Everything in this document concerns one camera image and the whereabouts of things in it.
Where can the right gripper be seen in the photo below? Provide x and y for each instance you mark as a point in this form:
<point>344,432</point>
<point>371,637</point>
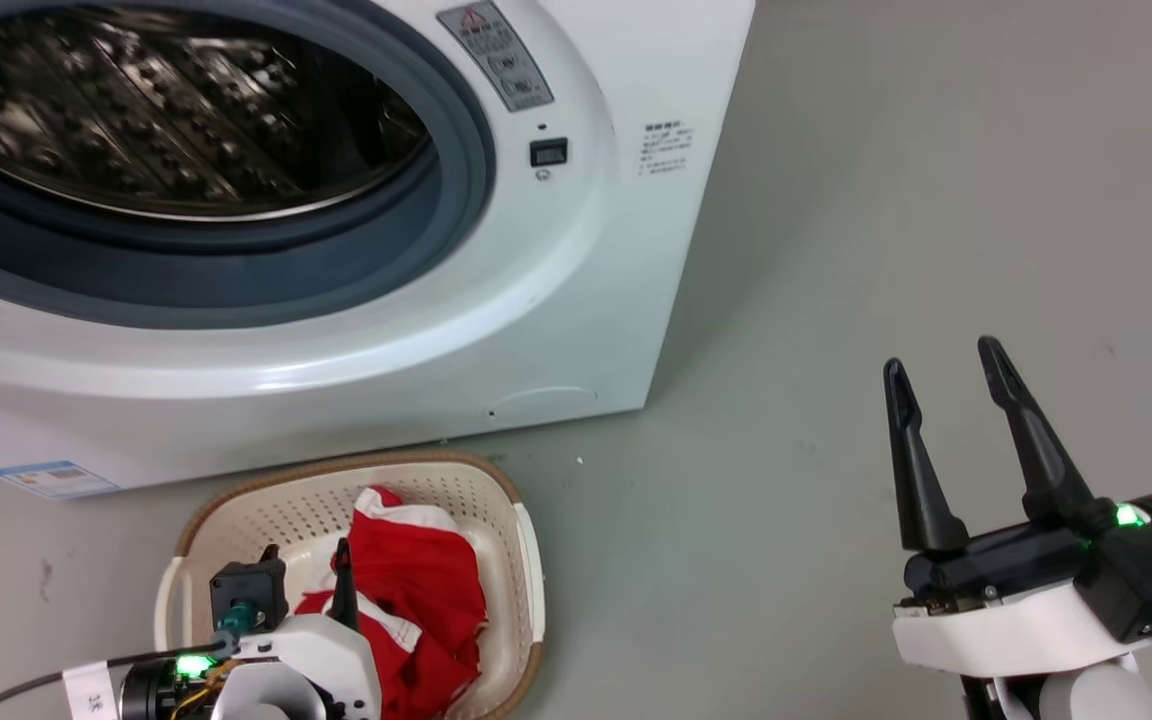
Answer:
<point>996,625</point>

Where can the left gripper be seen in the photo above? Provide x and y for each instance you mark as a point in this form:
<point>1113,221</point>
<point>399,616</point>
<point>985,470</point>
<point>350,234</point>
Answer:
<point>336,665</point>

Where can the red and white garment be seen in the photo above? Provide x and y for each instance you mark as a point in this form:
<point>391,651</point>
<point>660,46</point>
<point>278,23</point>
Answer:
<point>416,580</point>

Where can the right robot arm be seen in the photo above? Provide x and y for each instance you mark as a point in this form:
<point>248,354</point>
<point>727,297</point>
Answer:
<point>1086,698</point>

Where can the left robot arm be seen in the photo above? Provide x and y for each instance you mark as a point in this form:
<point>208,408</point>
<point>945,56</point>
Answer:
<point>271,695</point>

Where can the cream plastic laundry basket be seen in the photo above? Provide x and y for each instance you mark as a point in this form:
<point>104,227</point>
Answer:
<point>276,510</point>

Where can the stainless steel washing machine drum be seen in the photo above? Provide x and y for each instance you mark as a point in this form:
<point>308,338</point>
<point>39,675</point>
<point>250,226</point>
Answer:
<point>136,120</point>

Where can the blue energy label sticker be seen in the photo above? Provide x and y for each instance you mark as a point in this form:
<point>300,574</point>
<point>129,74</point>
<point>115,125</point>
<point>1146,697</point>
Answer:
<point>56,479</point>

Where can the round white filter cover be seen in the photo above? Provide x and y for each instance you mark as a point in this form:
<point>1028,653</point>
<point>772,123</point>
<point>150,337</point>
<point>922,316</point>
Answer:
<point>542,403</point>

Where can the grey rubber door gasket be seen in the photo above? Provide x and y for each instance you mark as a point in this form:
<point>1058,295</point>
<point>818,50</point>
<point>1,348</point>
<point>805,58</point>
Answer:
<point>236,290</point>

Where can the white front-load washing machine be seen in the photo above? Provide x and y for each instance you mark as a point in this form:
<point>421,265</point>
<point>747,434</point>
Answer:
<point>586,300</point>

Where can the black door latch socket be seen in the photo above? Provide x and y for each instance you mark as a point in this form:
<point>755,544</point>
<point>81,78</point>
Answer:
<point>549,152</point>

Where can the grey warning sticker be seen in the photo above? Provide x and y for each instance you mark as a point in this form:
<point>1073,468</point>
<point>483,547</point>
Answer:
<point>501,60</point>

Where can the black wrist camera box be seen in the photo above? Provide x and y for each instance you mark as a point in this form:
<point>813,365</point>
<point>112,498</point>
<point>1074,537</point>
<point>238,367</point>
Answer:
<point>248,590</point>

